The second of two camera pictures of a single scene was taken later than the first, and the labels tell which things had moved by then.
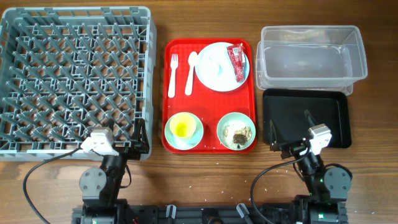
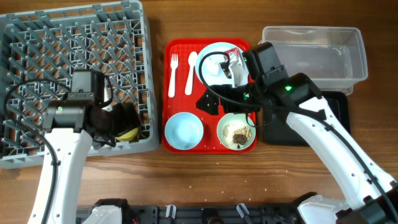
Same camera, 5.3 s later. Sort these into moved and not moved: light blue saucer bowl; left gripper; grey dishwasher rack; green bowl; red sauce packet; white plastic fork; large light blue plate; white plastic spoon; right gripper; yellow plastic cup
Moved: yellow plastic cup; red sauce packet; left gripper; right gripper
Not moved: large light blue plate; white plastic fork; grey dishwasher rack; white plastic spoon; green bowl; light blue saucer bowl
